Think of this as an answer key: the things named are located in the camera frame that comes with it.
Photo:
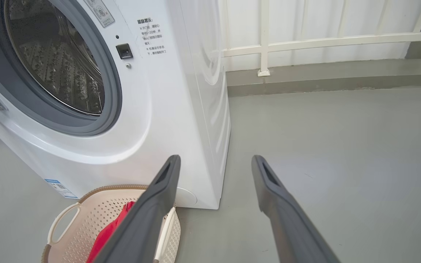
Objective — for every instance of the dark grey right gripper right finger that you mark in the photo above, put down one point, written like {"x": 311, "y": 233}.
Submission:
{"x": 287, "y": 226}

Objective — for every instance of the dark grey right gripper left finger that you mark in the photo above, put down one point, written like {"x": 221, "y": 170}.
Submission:
{"x": 148, "y": 219}

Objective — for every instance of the red basketball jersey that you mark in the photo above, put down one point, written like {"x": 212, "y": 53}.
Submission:
{"x": 104, "y": 237}

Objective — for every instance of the cream perforated laundry basket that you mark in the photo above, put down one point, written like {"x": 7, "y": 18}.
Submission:
{"x": 86, "y": 226}

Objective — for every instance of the white front-load washing machine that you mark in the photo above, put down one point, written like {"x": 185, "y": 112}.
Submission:
{"x": 159, "y": 109}

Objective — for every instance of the black door latch slot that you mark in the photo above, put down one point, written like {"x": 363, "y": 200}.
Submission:
{"x": 124, "y": 51}

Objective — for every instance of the steel washing machine drum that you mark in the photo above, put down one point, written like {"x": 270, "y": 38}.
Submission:
{"x": 57, "y": 65}

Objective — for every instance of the blue energy label sticker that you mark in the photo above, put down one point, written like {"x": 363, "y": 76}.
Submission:
{"x": 59, "y": 188}

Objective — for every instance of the printed text notice sticker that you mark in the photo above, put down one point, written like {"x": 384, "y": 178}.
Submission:
{"x": 152, "y": 36}

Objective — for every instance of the white metal railing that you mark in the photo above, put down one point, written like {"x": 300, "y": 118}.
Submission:
{"x": 264, "y": 36}

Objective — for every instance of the grey warning sticker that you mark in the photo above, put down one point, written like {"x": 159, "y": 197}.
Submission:
{"x": 102, "y": 12}

